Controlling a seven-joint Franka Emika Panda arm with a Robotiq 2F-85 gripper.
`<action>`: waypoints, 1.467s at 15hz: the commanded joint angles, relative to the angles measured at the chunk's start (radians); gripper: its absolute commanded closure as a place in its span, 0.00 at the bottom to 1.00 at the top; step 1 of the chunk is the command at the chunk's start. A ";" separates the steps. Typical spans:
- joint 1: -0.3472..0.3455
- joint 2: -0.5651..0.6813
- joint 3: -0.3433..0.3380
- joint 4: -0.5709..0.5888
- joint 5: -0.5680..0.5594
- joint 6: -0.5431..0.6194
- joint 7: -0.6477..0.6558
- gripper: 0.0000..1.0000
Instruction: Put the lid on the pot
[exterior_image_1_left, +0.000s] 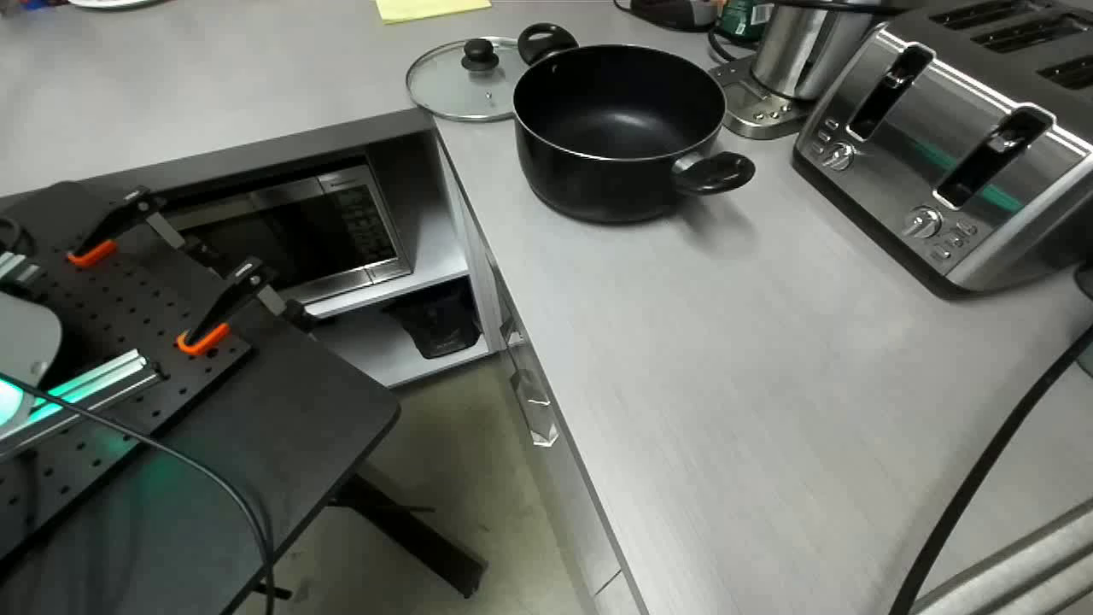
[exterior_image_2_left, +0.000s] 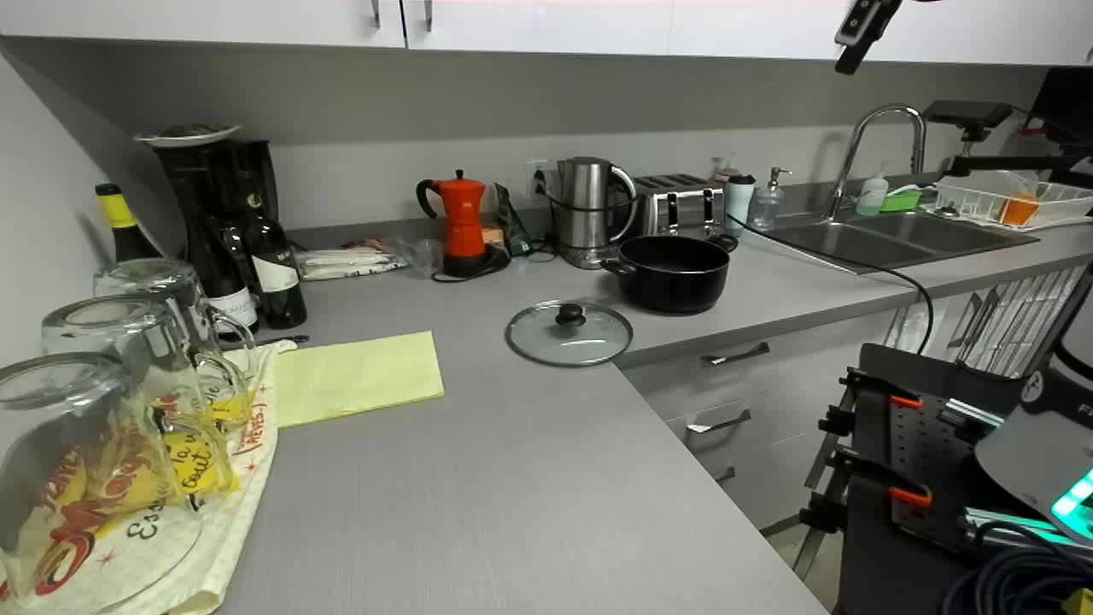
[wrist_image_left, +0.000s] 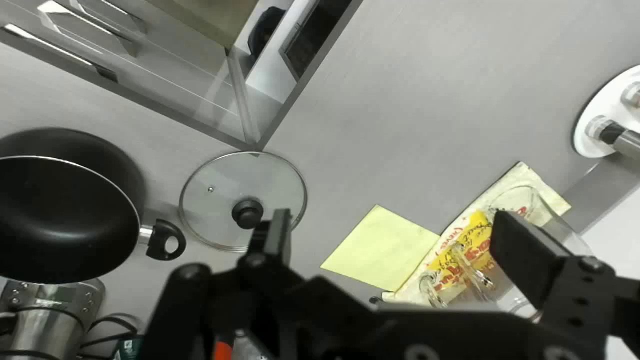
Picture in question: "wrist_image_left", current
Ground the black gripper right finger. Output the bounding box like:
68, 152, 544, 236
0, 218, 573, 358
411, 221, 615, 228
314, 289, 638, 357
489, 208, 569, 316

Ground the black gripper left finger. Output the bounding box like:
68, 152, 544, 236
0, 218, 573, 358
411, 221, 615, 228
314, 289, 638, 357
246, 207, 296, 268

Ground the glass lid with black knob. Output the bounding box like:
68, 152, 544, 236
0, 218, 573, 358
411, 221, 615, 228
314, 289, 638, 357
178, 148, 310, 253

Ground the black cooking pot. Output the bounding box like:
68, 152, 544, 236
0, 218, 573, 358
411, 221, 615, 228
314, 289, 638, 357
0, 127, 189, 287

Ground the clear drinking glasses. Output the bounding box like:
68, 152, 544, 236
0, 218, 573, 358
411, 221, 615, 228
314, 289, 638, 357
390, 161, 573, 310

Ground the yellow cloth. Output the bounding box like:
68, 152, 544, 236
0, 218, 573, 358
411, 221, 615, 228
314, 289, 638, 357
319, 205, 441, 294

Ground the white plate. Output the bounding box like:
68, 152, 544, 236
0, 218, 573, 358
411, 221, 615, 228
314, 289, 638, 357
569, 63, 640, 161

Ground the steel electric kettle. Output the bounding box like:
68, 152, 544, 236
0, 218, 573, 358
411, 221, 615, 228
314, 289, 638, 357
0, 277, 108, 360

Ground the long steel drawer handle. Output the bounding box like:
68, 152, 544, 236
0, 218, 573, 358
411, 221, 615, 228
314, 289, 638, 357
0, 23, 119, 87

